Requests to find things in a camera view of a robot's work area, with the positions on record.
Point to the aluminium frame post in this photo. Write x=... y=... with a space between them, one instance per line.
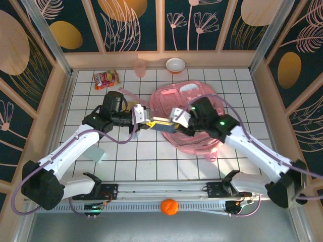
x=267 y=37
x=50 y=43

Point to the pink backpack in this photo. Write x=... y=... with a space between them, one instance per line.
x=196 y=146

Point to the orange bowl white inside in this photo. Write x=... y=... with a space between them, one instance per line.
x=175 y=64

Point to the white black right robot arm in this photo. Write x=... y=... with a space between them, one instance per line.
x=252 y=148

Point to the colourful snack bag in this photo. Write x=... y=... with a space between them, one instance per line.
x=106 y=79

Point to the orange ball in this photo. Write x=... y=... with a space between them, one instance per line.
x=169 y=206

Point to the dark blue book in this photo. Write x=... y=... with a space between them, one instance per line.
x=164 y=126

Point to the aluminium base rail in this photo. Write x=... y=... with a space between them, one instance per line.
x=161 y=187

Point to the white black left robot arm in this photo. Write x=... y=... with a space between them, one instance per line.
x=75 y=148

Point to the pink translucent plastic cup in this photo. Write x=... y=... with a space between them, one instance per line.
x=140 y=68

